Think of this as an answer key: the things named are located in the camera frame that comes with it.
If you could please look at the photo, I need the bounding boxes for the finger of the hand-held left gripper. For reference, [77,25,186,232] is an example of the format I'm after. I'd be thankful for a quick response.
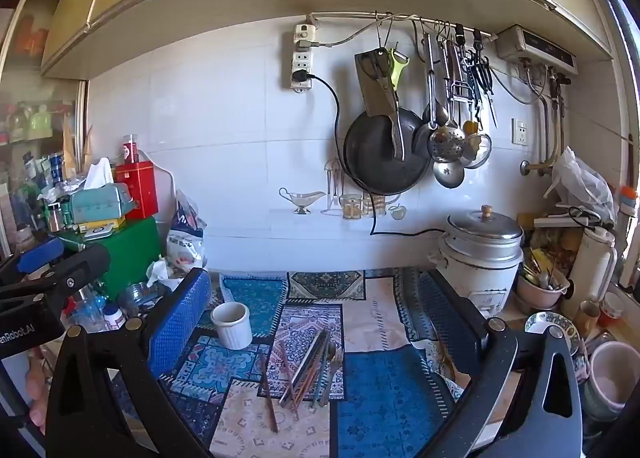
[0,244,112,311]
[0,237,66,283]

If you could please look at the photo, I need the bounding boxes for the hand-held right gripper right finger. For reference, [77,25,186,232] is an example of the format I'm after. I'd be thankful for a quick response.
[417,268,585,458]

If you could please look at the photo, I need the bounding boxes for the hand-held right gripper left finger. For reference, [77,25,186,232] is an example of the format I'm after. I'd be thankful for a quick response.
[45,268,213,458]

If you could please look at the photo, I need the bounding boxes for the white ribbed cup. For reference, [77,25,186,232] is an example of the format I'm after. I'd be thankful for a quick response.
[210,301,254,350]

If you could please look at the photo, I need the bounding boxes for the brown wooden chopstick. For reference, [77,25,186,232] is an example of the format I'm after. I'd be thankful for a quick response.
[259,357,280,435]
[278,342,300,409]

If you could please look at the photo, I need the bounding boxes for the gold spoon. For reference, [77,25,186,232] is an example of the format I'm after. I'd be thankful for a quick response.
[316,342,338,409]

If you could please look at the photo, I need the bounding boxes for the person's left hand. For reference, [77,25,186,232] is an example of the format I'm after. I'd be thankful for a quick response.
[24,358,53,436]

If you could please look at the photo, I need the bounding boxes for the green box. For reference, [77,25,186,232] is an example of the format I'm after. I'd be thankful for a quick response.
[50,217,162,299]

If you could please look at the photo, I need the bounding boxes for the crumpled white tissue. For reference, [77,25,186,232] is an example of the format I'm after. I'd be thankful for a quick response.
[146,259,186,291]

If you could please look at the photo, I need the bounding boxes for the white rice cooker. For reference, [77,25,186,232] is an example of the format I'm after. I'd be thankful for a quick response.
[439,205,525,313]

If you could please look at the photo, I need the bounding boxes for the teal tissue box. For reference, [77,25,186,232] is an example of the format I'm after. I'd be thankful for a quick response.
[70,158,136,225]

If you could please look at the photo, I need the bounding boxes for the white pill bottle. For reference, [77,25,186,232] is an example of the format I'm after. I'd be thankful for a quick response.
[102,303,128,331]

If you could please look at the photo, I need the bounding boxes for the white and blue bag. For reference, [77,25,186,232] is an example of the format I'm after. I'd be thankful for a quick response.
[165,190,207,273]

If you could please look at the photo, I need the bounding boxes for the red box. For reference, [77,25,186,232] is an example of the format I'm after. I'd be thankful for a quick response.
[114,161,160,219]

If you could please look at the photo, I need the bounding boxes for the patterned plate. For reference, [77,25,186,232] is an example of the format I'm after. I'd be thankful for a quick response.
[524,312,581,356]

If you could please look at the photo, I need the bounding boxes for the pink bowl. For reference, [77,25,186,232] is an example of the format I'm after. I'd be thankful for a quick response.
[515,263,572,311]

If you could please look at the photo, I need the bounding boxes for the patterned tablecloth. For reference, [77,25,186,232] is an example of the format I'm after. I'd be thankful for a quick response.
[107,268,501,458]

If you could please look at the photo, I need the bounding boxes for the bundle of cutlery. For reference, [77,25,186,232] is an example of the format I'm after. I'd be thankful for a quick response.
[520,248,568,289]

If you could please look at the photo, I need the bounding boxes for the white thermos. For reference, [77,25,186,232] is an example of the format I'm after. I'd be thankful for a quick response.
[562,227,618,319]

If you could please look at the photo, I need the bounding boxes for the pink bucket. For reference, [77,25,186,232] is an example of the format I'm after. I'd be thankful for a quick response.
[582,340,640,424]

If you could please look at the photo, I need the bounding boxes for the mesh strainer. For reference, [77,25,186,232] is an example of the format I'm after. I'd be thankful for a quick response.
[460,133,493,169]

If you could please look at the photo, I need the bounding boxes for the steel slotted ladle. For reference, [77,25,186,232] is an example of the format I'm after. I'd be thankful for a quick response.
[426,38,467,165]

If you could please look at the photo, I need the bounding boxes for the black wok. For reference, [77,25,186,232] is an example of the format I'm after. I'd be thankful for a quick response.
[344,108,433,196]

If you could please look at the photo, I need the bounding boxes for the dark ladle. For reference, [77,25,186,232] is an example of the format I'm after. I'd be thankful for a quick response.
[412,32,437,157]

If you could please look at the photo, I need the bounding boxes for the clear plastic bag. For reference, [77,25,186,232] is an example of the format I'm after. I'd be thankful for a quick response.
[545,147,617,223]

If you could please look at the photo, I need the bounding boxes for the beige water pipe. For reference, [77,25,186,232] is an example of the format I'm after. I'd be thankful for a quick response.
[520,82,568,177]

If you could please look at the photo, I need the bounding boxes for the black scissors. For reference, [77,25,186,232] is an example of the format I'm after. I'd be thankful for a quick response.
[467,45,498,129]

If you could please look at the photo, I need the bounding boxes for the green peeler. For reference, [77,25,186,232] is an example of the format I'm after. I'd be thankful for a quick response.
[387,48,410,93]

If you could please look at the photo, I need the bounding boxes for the white power strip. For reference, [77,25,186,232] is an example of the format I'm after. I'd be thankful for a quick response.
[291,24,317,91]

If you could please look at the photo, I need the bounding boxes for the white water heater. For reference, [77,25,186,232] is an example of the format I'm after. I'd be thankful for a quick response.
[495,24,581,76]

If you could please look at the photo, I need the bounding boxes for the black power cable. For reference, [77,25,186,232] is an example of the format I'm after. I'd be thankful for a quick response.
[292,68,448,237]

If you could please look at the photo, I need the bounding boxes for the cleaver with metal handle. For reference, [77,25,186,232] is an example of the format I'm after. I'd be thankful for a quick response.
[354,48,407,163]

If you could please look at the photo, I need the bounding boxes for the metal hanging rail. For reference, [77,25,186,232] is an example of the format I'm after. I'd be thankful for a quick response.
[307,12,498,41]

